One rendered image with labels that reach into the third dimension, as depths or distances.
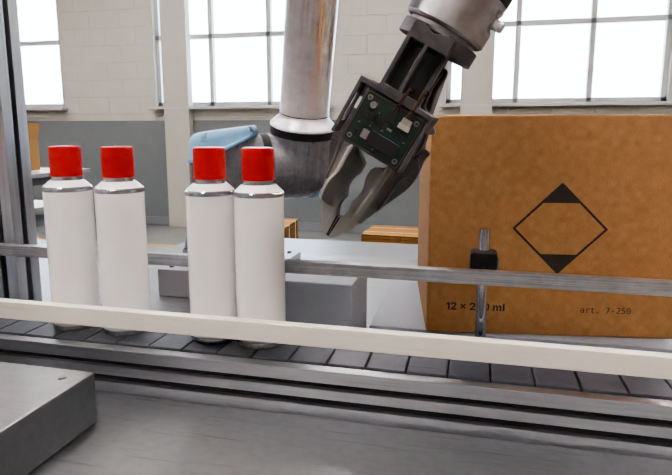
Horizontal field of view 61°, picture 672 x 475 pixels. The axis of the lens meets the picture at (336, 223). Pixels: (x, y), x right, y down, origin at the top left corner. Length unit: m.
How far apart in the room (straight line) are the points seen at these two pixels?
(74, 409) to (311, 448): 0.21
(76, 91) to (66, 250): 6.80
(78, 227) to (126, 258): 0.07
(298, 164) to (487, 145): 0.38
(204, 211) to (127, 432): 0.22
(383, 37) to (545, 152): 5.37
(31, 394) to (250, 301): 0.21
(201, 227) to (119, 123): 6.55
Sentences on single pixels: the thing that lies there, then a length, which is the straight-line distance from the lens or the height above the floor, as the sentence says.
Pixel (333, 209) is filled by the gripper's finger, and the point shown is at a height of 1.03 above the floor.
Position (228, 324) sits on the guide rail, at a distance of 0.59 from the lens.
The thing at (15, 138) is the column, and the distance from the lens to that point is 0.95.
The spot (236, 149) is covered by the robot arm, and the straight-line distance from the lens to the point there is 0.95.
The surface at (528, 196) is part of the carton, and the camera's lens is 0.72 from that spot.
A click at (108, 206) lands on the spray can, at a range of 0.65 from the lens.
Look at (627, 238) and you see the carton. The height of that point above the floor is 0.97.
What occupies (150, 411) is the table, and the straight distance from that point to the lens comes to 0.62.
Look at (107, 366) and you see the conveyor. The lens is 0.66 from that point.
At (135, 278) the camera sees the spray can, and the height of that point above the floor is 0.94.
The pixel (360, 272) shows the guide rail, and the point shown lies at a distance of 0.61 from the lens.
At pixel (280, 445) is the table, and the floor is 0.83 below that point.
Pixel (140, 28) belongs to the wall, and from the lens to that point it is 7.04.
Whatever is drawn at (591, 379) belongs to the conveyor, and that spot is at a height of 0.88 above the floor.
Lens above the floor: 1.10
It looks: 9 degrees down
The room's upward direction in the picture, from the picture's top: straight up
